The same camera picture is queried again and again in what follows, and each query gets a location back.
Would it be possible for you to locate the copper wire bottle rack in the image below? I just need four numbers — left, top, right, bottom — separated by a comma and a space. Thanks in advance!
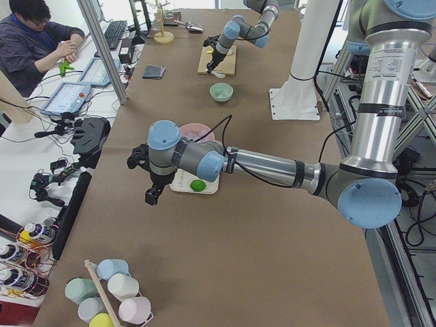
1, 227, 56, 300

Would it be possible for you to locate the light green bowl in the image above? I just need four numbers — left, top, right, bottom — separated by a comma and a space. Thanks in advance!
209, 82, 234, 102

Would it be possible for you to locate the white bottle upper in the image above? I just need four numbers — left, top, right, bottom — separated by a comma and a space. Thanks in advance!
24, 223, 56, 245

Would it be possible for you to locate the black framed wooden tray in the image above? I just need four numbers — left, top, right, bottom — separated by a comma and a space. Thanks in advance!
163, 12, 181, 27

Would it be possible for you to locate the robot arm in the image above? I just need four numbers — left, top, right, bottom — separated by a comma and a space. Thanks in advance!
127, 1, 435, 229
203, 0, 280, 74

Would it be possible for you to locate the white ceramic spoon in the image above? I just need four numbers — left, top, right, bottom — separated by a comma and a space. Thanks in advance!
210, 71, 226, 78

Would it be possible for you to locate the pink bowl of ice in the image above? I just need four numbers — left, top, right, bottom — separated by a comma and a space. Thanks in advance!
179, 123, 211, 141

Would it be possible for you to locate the wooden mug tree stand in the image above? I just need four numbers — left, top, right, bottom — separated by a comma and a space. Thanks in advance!
149, 1, 174, 44

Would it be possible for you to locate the folded grey purple cloth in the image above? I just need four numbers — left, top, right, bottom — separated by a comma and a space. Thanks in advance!
142, 65, 166, 80

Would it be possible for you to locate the white bottle lower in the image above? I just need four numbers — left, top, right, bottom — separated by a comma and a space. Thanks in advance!
1, 268, 35, 292

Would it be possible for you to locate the wooden cup rack stick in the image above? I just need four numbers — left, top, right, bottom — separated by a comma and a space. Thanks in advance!
84, 259, 121, 327

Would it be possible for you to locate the black power adapter box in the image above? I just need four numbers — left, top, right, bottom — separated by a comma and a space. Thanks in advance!
118, 47, 134, 64

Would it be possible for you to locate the aluminium frame post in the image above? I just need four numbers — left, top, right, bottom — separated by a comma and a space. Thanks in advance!
77, 0, 127, 105

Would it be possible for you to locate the green lime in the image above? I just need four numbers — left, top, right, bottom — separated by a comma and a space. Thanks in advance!
189, 179, 207, 192

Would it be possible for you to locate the teach pendant tablet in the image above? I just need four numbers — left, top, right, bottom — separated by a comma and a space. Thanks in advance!
78, 57, 110, 88
40, 82, 91, 116

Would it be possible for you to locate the grey plastic cup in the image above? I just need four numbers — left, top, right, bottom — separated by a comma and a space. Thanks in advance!
78, 297, 106, 324

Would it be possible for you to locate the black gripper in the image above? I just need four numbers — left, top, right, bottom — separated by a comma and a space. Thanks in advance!
203, 35, 225, 74
127, 143, 175, 206

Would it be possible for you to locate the white bottle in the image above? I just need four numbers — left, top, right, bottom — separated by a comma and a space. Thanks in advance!
24, 223, 56, 245
1, 268, 35, 292
1, 244, 27, 265

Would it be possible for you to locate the teach pendant tablet far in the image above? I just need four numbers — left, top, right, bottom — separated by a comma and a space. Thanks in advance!
78, 57, 110, 88

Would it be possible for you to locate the seated person in blue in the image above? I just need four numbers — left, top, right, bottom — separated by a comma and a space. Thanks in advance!
1, 0, 85, 97

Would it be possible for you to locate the metal ice scoop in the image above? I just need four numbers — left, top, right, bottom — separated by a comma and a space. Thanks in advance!
175, 20, 204, 34

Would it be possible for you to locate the yellow plastic cup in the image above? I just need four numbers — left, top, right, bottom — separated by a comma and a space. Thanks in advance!
89, 313, 114, 327

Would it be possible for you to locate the teach pendant tablet near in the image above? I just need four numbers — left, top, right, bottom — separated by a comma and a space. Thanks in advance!
40, 82, 91, 116

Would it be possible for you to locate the wooden cutting board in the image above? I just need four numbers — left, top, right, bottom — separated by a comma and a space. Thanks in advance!
197, 46, 237, 76

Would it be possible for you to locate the white bottle middle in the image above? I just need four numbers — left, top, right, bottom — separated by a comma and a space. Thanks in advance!
1, 244, 27, 265

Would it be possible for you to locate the white plastic cup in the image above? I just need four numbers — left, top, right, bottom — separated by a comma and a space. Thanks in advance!
108, 273, 139, 302

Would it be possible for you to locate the cream plastic tray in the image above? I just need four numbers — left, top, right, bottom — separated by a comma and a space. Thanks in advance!
170, 169, 219, 194

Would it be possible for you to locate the green plastic cup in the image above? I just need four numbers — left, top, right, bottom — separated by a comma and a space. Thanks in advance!
65, 278, 97, 305

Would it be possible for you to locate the pink plastic cup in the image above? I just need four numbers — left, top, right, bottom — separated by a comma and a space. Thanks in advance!
119, 296, 153, 324

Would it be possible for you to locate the black keyboard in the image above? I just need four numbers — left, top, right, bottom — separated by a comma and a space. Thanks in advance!
104, 20, 127, 50

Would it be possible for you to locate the white pillar mount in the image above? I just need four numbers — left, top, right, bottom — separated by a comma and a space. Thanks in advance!
270, 0, 342, 121

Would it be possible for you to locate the blue plastic cup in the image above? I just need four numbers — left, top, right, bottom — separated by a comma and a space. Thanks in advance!
97, 259, 129, 281

